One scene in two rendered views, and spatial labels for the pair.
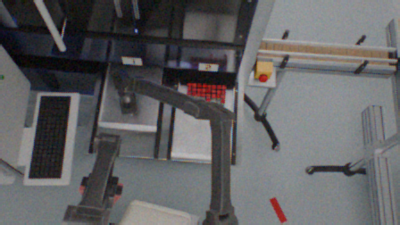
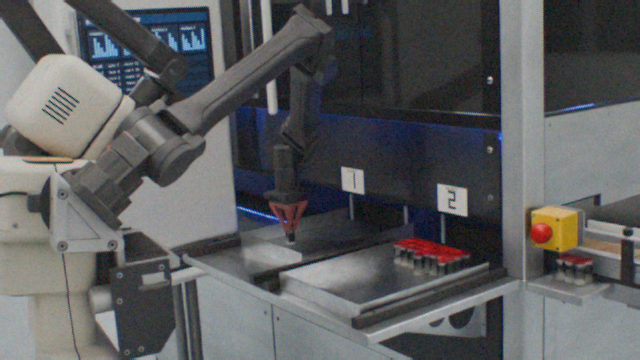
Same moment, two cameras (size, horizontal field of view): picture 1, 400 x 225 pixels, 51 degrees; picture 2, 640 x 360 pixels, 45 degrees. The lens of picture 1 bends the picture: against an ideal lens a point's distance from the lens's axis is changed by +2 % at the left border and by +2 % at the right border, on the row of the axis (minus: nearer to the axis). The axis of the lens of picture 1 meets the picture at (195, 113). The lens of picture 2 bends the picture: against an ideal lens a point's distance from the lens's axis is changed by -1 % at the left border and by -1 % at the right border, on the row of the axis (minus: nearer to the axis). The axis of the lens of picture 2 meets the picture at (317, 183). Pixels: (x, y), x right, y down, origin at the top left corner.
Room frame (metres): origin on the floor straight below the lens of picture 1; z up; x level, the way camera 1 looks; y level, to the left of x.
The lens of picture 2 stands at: (-0.30, -1.19, 1.41)
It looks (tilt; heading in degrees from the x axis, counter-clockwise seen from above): 12 degrees down; 54
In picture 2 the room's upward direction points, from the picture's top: 3 degrees counter-clockwise
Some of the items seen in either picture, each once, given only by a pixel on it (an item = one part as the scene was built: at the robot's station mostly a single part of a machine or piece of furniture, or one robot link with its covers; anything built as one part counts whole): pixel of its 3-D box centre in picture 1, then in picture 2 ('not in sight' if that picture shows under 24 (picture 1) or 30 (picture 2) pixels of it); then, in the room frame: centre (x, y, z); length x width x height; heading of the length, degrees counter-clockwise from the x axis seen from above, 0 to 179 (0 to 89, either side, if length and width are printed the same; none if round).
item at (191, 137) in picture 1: (204, 120); (384, 276); (0.69, -0.04, 0.90); 0.34 x 0.26 x 0.04; 0
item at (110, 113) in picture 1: (132, 91); (327, 234); (0.80, 0.30, 0.90); 0.34 x 0.26 x 0.04; 0
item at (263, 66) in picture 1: (263, 69); (556, 228); (0.92, -0.29, 1.00); 0.08 x 0.07 x 0.07; 0
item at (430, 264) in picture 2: (205, 96); (423, 260); (0.80, -0.04, 0.90); 0.18 x 0.02 x 0.05; 90
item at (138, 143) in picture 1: (167, 110); (348, 266); (0.73, 0.13, 0.87); 0.70 x 0.48 x 0.02; 90
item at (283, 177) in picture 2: (127, 100); (287, 182); (0.69, 0.29, 1.05); 0.10 x 0.07 x 0.07; 15
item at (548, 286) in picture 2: (262, 73); (575, 285); (0.97, -0.31, 0.87); 0.14 x 0.13 x 0.02; 0
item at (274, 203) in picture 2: not in sight; (289, 211); (0.69, 0.29, 0.98); 0.07 x 0.07 x 0.09; 15
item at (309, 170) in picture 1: (347, 170); not in sight; (0.75, -1.00, 0.07); 0.50 x 0.08 x 0.14; 90
